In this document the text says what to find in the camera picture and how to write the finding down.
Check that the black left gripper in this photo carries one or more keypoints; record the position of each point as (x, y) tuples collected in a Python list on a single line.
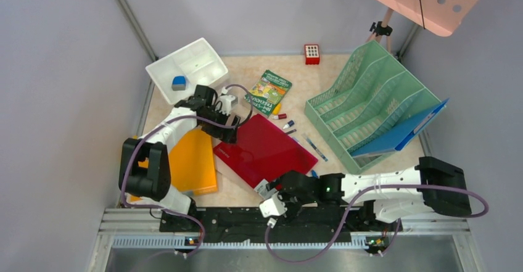
[(227, 135)]

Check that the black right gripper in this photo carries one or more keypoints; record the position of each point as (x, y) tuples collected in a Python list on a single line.
[(292, 210)]

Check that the red plastic folder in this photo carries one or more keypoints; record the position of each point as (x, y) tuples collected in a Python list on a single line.
[(264, 152)]

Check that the orange folder binder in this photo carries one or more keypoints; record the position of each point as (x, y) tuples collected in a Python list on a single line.
[(188, 167)]

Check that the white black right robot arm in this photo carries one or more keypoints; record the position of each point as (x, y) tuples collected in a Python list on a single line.
[(431, 186)]

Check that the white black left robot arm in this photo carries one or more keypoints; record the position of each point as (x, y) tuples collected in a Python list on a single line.
[(169, 131)]

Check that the blue grey eraser block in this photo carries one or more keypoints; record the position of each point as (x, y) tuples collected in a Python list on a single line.
[(179, 83)]

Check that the white plastic drawer organizer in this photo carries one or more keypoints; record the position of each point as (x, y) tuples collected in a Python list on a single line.
[(197, 62)]

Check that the blue clear gel pen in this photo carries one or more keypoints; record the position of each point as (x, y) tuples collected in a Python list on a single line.
[(314, 147)]

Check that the green Treehouse paperback book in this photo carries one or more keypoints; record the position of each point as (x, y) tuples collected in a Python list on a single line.
[(267, 93)]

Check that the red cap small bottle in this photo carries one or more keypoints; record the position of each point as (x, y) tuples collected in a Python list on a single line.
[(279, 116)]

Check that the blue file folder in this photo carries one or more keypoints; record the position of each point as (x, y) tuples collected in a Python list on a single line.
[(401, 134)]

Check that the red grid pen holder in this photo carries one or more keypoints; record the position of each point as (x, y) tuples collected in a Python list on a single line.
[(312, 55)]

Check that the green plastic file rack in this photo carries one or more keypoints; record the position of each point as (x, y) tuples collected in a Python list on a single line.
[(373, 92)]

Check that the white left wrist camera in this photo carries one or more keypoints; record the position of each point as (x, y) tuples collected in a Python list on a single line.
[(226, 103)]

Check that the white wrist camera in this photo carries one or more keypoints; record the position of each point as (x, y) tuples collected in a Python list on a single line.
[(273, 206), (226, 103)]

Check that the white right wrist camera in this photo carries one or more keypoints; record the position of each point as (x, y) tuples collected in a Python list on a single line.
[(273, 206)]

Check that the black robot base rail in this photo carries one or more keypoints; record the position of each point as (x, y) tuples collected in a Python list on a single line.
[(217, 219)]

